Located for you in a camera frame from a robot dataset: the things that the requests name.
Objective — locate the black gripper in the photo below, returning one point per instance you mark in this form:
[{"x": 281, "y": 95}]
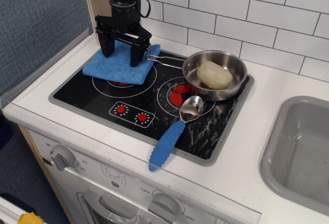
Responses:
[{"x": 124, "y": 26}]

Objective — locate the steel pan with handle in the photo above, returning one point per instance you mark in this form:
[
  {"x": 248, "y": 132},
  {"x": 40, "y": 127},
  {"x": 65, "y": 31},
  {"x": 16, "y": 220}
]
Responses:
[{"x": 226, "y": 60}]

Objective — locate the red stove knob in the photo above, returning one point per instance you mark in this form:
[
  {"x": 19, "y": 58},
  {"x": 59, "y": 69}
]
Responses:
[
  {"x": 120, "y": 109},
  {"x": 142, "y": 117}
]

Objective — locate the right red stove knob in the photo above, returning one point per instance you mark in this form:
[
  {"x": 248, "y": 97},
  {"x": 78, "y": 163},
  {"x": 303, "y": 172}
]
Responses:
[{"x": 142, "y": 117}]

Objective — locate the grey sink basin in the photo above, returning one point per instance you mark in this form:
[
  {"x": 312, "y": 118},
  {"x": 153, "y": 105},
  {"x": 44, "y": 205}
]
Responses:
[{"x": 295, "y": 161}]

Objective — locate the spoon with blue handle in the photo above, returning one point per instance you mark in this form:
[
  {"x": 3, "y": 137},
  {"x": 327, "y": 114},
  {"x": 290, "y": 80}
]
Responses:
[{"x": 189, "y": 111}]

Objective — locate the left red stove knob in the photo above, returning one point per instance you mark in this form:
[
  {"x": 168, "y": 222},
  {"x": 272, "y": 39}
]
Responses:
[{"x": 120, "y": 109}]

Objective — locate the yellow object at corner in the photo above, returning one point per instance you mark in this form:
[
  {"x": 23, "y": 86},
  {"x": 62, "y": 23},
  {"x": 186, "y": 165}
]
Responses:
[{"x": 30, "y": 218}]

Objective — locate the left grey oven knob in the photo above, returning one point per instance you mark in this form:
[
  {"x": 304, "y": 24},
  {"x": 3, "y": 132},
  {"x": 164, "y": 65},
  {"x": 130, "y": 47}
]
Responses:
[{"x": 62, "y": 157}]

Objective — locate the pale soap bar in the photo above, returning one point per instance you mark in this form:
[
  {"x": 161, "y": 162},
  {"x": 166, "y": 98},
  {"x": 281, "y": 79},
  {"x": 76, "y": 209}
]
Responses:
[{"x": 214, "y": 76}]

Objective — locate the right grey oven knob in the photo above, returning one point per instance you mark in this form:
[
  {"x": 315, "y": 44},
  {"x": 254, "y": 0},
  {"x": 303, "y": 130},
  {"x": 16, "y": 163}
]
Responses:
[{"x": 164, "y": 207}]

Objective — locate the blue towel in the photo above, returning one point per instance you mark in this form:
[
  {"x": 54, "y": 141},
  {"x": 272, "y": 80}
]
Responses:
[{"x": 117, "y": 67}]

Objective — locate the grey oven knob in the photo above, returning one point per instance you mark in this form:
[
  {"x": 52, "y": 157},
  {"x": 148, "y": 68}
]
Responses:
[
  {"x": 164, "y": 207},
  {"x": 62, "y": 157}
]

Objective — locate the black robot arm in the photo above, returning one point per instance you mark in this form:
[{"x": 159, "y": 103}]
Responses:
[{"x": 124, "y": 26}]

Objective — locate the black toy stovetop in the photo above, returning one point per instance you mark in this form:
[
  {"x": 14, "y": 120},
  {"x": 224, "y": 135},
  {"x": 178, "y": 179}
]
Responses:
[{"x": 160, "y": 98}]

